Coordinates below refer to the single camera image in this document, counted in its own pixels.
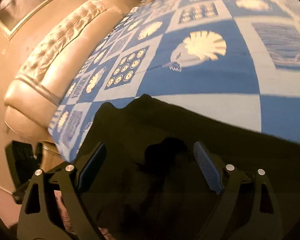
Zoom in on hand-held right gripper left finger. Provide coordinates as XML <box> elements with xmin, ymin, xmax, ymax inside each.
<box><xmin>16</xmin><ymin>142</ymin><xmax>107</xmax><ymax>240</ymax></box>

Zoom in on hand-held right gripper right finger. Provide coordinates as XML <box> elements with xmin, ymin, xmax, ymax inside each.
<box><xmin>193</xmin><ymin>141</ymin><xmax>283</xmax><ymax>240</ymax></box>

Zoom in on black pants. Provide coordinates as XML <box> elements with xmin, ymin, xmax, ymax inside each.
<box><xmin>75</xmin><ymin>94</ymin><xmax>300</xmax><ymax>240</ymax></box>

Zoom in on blue patterned bed sheet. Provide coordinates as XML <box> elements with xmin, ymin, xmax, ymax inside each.
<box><xmin>47</xmin><ymin>0</ymin><xmax>300</xmax><ymax>163</ymax></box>

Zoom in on cream tufted headboard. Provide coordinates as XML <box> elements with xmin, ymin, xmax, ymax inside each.
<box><xmin>4</xmin><ymin>0</ymin><xmax>127</xmax><ymax>145</ymax></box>

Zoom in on framed wall picture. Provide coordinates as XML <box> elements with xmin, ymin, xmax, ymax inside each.
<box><xmin>0</xmin><ymin>0</ymin><xmax>58</xmax><ymax>40</ymax></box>

